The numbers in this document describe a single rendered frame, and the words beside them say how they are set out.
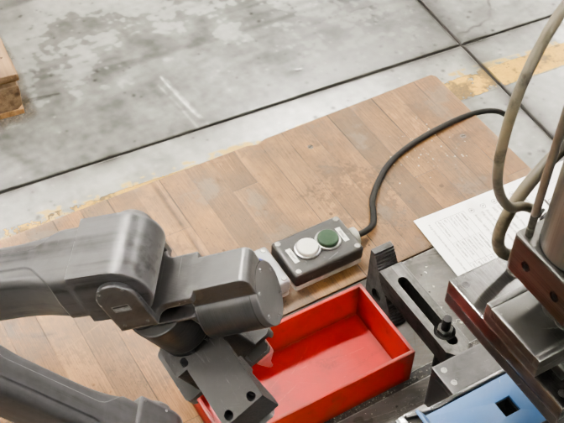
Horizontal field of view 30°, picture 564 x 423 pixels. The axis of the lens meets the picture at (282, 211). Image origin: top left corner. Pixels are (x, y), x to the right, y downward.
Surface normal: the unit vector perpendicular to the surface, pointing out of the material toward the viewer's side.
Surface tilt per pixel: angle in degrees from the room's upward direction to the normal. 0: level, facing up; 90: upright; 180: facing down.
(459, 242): 2
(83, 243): 20
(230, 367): 30
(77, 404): 37
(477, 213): 1
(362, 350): 0
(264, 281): 65
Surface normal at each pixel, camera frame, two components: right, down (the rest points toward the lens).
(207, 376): -0.40, -0.41
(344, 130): 0.03, -0.67
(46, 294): -0.30, 0.72
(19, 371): 0.62, -0.49
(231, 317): -0.19, 0.51
